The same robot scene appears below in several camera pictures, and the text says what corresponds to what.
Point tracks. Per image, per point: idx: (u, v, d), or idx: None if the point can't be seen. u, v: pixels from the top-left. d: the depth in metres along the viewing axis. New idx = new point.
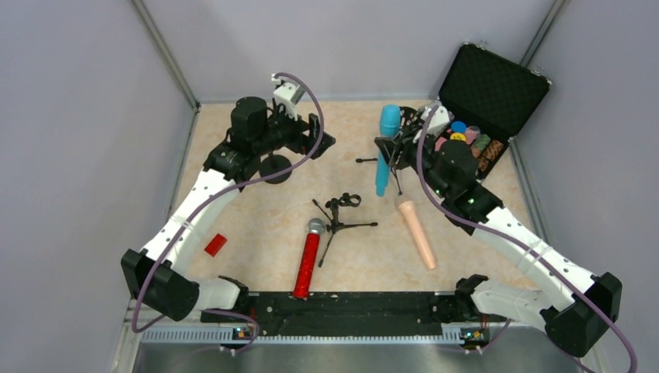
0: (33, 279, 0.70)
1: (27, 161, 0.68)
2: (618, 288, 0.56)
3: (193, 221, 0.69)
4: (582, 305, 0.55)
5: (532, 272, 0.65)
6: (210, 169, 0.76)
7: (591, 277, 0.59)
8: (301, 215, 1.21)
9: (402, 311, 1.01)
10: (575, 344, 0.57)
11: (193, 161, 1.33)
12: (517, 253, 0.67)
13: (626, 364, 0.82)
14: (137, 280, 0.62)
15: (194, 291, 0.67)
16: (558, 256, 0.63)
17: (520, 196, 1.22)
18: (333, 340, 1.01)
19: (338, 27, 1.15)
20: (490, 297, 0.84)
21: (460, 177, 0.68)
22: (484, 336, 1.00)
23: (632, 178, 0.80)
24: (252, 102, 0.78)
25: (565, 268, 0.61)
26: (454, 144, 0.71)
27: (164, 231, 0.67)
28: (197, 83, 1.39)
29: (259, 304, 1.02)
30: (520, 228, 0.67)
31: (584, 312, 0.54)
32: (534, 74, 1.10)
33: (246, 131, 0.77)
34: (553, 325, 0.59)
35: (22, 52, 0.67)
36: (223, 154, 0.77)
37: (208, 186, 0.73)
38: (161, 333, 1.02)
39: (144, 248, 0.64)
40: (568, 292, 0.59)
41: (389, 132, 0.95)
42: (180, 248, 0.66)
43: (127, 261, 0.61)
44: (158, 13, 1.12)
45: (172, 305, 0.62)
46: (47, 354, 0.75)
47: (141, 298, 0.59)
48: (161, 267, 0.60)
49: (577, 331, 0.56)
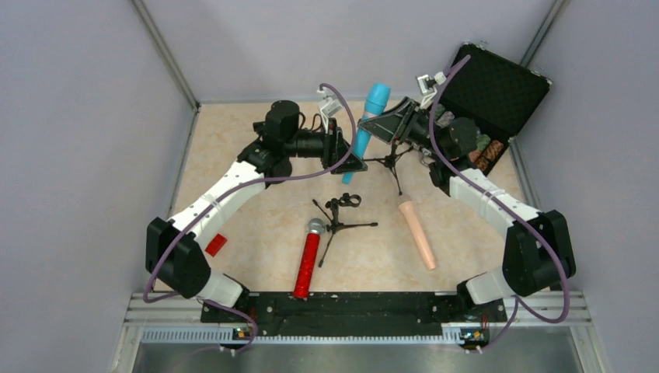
0: (32, 280, 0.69)
1: (28, 161, 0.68)
2: (562, 223, 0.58)
3: (223, 202, 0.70)
4: (521, 229, 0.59)
5: (489, 214, 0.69)
6: (243, 162, 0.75)
7: (537, 211, 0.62)
8: (301, 215, 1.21)
9: (402, 311, 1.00)
10: (523, 279, 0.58)
11: (193, 161, 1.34)
12: (476, 198, 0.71)
13: (629, 364, 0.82)
14: (158, 250, 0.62)
15: (206, 272, 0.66)
16: (510, 197, 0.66)
17: (520, 196, 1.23)
18: (333, 340, 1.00)
19: (338, 26, 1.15)
20: (479, 284, 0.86)
21: (457, 153, 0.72)
22: (484, 337, 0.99)
23: (632, 178, 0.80)
24: (287, 106, 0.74)
25: (514, 204, 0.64)
26: (465, 120, 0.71)
27: (193, 207, 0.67)
28: (198, 83, 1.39)
29: (259, 304, 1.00)
30: (486, 181, 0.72)
31: (519, 235, 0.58)
32: (534, 74, 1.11)
33: (279, 134, 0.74)
34: (507, 266, 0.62)
35: (22, 50, 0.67)
36: (256, 151, 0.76)
37: (240, 174, 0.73)
38: (160, 333, 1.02)
39: (171, 219, 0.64)
40: (510, 220, 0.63)
41: (375, 109, 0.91)
42: (206, 224, 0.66)
43: (154, 229, 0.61)
44: (158, 13, 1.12)
45: (186, 281, 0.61)
46: (46, 354, 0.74)
47: (157, 270, 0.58)
48: (183, 238, 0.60)
49: (521, 258, 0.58)
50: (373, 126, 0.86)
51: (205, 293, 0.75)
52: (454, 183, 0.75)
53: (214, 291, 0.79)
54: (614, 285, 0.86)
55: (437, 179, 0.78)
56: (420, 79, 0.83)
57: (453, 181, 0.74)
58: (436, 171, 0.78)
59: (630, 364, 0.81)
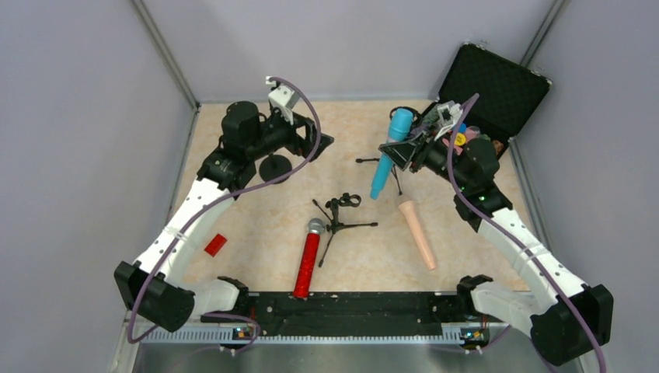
0: (30, 278, 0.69)
1: (27, 160, 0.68)
2: (608, 301, 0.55)
3: (187, 232, 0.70)
4: (563, 306, 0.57)
5: (525, 272, 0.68)
6: (203, 178, 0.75)
7: (582, 285, 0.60)
8: (301, 215, 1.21)
9: (402, 311, 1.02)
10: (555, 350, 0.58)
11: (193, 161, 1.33)
12: (514, 252, 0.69)
13: (630, 365, 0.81)
14: (131, 294, 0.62)
15: (190, 301, 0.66)
16: (552, 260, 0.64)
17: (520, 196, 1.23)
18: (334, 340, 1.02)
19: (338, 27, 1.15)
20: (488, 295, 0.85)
21: (479, 174, 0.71)
22: (484, 337, 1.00)
23: (633, 177, 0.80)
24: (242, 109, 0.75)
25: (556, 271, 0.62)
26: (479, 141, 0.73)
27: (158, 242, 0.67)
28: (197, 83, 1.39)
29: (259, 304, 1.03)
30: (522, 228, 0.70)
31: (563, 315, 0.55)
32: (534, 74, 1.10)
33: (238, 141, 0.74)
34: (538, 329, 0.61)
35: (22, 51, 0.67)
36: (217, 162, 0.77)
37: (203, 195, 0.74)
38: (162, 334, 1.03)
39: (137, 261, 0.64)
40: (552, 293, 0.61)
41: (397, 136, 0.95)
42: (174, 260, 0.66)
43: (121, 274, 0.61)
44: (158, 13, 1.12)
45: (168, 316, 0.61)
46: (45, 353, 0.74)
47: (135, 308, 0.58)
48: (154, 280, 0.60)
49: (559, 334, 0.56)
50: (392, 152, 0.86)
51: (197, 311, 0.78)
52: (486, 226, 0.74)
53: (209, 303, 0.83)
54: (614, 285, 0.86)
55: (465, 214, 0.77)
56: (437, 109, 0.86)
57: (483, 222, 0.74)
58: (463, 203, 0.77)
59: (632, 364, 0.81)
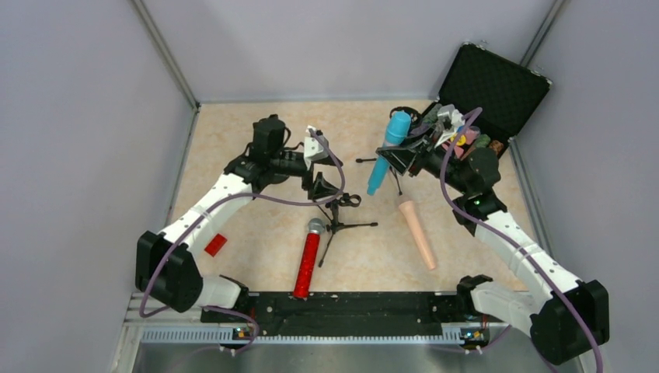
0: (30, 277, 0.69)
1: (27, 158, 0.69)
2: (603, 295, 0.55)
3: (214, 213, 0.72)
4: (558, 302, 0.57)
5: (521, 270, 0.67)
6: (231, 173, 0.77)
7: (577, 281, 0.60)
8: (301, 215, 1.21)
9: (403, 311, 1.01)
10: (553, 350, 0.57)
11: (193, 161, 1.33)
12: (510, 252, 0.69)
13: (630, 364, 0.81)
14: (149, 266, 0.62)
15: (199, 284, 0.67)
16: (546, 258, 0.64)
17: (520, 196, 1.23)
18: (333, 340, 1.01)
19: (338, 27, 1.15)
20: (488, 295, 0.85)
21: (479, 183, 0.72)
22: (484, 336, 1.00)
23: (632, 176, 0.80)
24: (274, 121, 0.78)
25: (551, 268, 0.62)
26: (482, 149, 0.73)
27: (183, 218, 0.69)
28: (198, 83, 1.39)
29: (259, 304, 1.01)
30: (517, 230, 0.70)
31: (558, 310, 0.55)
32: (534, 74, 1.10)
33: (266, 147, 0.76)
34: (538, 329, 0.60)
35: (22, 50, 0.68)
36: (243, 163, 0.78)
37: (228, 186, 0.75)
38: (161, 333, 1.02)
39: (161, 231, 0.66)
40: (547, 289, 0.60)
41: (394, 140, 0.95)
42: (197, 235, 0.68)
43: (144, 243, 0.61)
44: (158, 14, 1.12)
45: (179, 294, 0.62)
46: (45, 353, 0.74)
47: (153, 280, 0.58)
48: (176, 249, 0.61)
49: (556, 331, 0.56)
50: (389, 155, 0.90)
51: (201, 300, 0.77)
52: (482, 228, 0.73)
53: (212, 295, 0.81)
54: (613, 284, 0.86)
55: (461, 217, 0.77)
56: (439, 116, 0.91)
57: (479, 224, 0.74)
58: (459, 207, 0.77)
59: (631, 364, 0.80)
